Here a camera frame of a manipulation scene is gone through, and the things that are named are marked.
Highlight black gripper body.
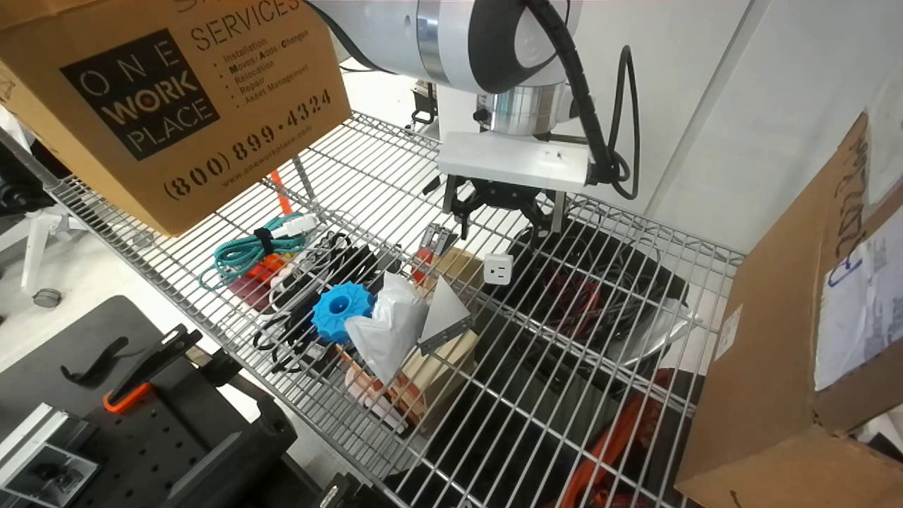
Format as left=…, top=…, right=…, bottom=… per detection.
left=458, top=178, right=547, bottom=215

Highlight white charger head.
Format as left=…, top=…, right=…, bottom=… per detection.
left=479, top=251, right=516, bottom=287

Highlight black bag under shelf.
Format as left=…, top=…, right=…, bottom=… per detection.
left=489, top=212, right=695, bottom=370

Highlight small brown cardboard box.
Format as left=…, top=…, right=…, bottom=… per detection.
left=434, top=244, right=489, bottom=292

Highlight grey triangular sheet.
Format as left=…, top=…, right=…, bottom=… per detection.
left=416, top=277, right=474, bottom=356

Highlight white plastic bag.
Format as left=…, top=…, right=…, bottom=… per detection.
left=342, top=270, right=433, bottom=386

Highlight blue plastic gear spool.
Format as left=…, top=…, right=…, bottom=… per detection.
left=309, top=280, right=378, bottom=346

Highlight orange screwdriver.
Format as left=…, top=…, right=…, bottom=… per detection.
left=266, top=165, right=297, bottom=219

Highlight wooden block box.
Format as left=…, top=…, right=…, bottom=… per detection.
left=342, top=326, right=484, bottom=435

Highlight orange small box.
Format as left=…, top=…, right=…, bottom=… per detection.
left=230, top=251, right=293, bottom=306

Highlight black scissors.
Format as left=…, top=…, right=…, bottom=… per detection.
left=252, top=312, right=319, bottom=374

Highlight printed cardboard box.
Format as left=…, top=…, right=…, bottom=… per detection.
left=0, top=0, right=352, bottom=237

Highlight orange tool under shelf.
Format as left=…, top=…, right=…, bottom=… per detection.
left=554, top=370, right=699, bottom=508

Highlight plain open cardboard box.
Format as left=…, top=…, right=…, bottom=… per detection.
left=674, top=110, right=903, bottom=508

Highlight white paper sheet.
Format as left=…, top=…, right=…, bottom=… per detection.
left=814, top=199, right=903, bottom=391

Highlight black hook tool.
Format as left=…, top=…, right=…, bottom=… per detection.
left=59, top=332, right=132, bottom=390

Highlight white flat strip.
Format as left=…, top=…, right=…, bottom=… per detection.
left=0, top=400, right=72, bottom=463

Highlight black and white photo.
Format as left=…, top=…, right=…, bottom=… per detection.
left=0, top=439, right=103, bottom=508

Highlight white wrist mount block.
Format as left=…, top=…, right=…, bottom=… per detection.
left=434, top=127, right=599, bottom=194

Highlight silver wire shelf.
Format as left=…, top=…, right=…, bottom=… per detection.
left=39, top=110, right=745, bottom=508

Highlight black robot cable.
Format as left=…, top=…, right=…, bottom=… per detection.
left=469, top=0, right=644, bottom=202

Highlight teal coiled cable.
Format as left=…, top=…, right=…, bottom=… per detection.
left=197, top=218, right=313, bottom=291

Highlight orange-handled black clamp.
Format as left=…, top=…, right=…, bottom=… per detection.
left=100, top=322, right=206, bottom=417

